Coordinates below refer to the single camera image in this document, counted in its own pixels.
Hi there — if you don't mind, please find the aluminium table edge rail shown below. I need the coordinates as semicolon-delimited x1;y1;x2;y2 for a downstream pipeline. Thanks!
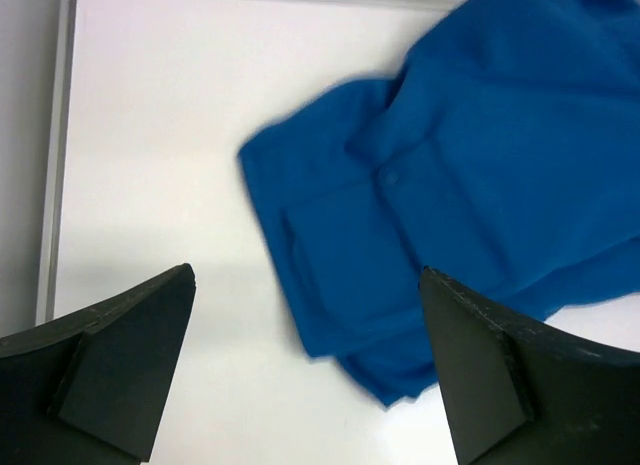
35;0;77;326

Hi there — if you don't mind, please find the blue zip-up jacket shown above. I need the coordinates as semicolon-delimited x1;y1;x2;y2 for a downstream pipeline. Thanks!
239;0;639;406

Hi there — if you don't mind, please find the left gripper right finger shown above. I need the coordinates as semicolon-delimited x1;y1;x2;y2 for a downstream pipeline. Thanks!
419;268;639;465

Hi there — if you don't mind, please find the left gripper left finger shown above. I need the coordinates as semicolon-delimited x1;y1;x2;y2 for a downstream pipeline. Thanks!
1;264;196;464

